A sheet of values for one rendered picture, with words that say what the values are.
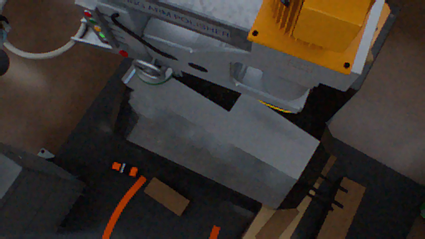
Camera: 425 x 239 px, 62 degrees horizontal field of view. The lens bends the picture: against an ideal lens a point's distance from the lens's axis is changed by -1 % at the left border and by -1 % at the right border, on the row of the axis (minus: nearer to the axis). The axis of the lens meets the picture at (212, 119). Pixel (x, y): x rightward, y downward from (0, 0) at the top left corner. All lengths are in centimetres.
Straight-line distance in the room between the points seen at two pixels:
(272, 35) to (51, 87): 232
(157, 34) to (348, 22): 80
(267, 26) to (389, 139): 202
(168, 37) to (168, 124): 66
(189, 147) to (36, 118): 149
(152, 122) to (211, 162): 38
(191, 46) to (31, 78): 204
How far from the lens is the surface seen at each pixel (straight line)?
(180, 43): 134
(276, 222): 233
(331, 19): 75
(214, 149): 184
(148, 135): 200
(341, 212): 255
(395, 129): 292
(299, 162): 180
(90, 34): 204
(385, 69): 306
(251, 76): 144
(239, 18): 103
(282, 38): 98
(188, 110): 184
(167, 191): 247
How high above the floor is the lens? 257
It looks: 74 degrees down
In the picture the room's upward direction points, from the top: 8 degrees counter-clockwise
